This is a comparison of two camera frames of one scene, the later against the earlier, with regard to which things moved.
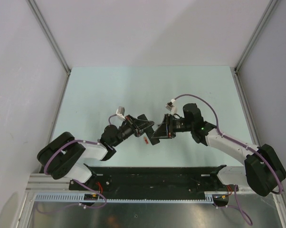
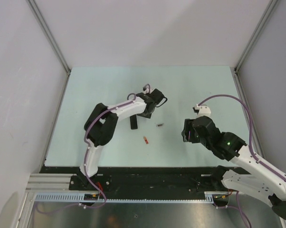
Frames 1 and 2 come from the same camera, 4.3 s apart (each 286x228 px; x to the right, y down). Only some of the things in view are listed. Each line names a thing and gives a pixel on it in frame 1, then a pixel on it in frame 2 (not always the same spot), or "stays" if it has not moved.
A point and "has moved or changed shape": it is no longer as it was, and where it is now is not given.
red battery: (146, 140) stays
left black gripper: (138, 125) to (147, 115)
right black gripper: (166, 130) to (185, 133)
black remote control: (149, 131) has moved or changed shape
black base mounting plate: (153, 182) stays
